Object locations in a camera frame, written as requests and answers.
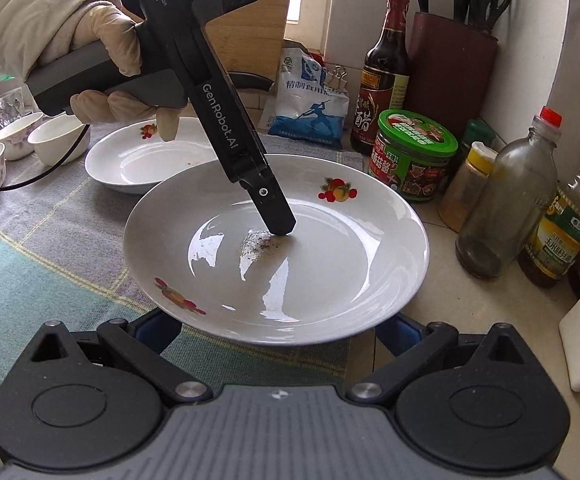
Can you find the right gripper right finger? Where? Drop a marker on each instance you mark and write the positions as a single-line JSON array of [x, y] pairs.
[[418, 350]]

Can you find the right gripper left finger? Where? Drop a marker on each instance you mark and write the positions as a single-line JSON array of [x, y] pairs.
[[136, 347]]

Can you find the large white fruit plate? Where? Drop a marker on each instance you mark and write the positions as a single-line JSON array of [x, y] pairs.
[[197, 247]]

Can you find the oval white plate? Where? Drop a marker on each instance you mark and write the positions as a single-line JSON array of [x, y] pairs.
[[133, 159]]

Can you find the white floral bowl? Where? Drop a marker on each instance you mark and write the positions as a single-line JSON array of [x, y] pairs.
[[54, 138]]

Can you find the grey blue kitchen towel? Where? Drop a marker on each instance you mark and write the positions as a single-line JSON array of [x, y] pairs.
[[61, 258]]

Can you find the gloved left hand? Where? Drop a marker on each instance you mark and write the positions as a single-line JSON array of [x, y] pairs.
[[116, 32]]

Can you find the bamboo cutting board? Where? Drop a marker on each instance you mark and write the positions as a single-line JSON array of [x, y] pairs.
[[246, 35]]

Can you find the white blue salt bag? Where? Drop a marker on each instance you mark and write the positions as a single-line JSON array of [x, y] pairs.
[[306, 107]]

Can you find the yellow lid spice jar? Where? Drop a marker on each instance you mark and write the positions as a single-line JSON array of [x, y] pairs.
[[464, 190]]

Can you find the clear glass bottle red cap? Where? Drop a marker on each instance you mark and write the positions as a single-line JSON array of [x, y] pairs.
[[518, 190]]

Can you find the metal binder clips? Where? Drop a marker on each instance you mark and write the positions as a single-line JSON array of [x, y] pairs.
[[336, 78]]

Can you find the yellow label oil bottle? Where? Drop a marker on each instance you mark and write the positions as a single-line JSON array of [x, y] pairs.
[[554, 245]]

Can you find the green lid sauce jar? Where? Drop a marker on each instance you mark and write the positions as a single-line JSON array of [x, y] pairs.
[[411, 154]]

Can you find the clear glass mug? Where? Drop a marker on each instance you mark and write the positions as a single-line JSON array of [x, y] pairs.
[[12, 106]]

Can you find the dark vinegar bottle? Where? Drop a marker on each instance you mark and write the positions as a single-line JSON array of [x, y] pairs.
[[384, 78]]

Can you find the green lid small jar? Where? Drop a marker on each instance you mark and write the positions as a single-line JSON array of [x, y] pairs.
[[476, 131]]

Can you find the dark red knife block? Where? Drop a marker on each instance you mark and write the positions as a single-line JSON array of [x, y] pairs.
[[452, 61]]

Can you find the black handled kitchen knife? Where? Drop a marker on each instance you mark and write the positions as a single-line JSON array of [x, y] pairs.
[[249, 81]]

